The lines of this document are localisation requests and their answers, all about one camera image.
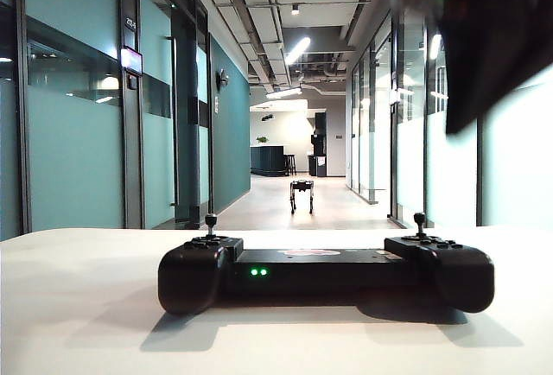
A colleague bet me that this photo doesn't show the lit door display panel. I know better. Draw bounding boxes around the lit door display panel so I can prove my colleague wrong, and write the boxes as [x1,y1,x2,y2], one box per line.
[120,47,144,76]

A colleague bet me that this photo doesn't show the black remote control with joysticks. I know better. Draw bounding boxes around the black remote control with joysticks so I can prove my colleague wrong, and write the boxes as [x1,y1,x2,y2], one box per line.
[157,213,496,316]

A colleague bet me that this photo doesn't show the long vertical door handle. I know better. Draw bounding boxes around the long vertical door handle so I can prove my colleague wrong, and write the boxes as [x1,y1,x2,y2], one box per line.
[165,35,180,208]

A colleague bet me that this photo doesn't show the dark bar counter white top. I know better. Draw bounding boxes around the dark bar counter white top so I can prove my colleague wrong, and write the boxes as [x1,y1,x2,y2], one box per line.
[250,144,286,177]

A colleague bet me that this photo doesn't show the black quadruped robot dog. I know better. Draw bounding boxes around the black quadruped robot dog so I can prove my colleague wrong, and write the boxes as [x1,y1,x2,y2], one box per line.
[289,179,315,215]

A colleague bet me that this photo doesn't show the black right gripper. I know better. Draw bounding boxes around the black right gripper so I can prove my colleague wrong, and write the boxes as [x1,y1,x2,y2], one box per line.
[435,0,553,136]

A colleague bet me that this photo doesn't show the long linear ceiling light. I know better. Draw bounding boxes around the long linear ceiling light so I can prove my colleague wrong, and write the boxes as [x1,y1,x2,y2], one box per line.
[264,86,303,100]
[283,36,312,66]

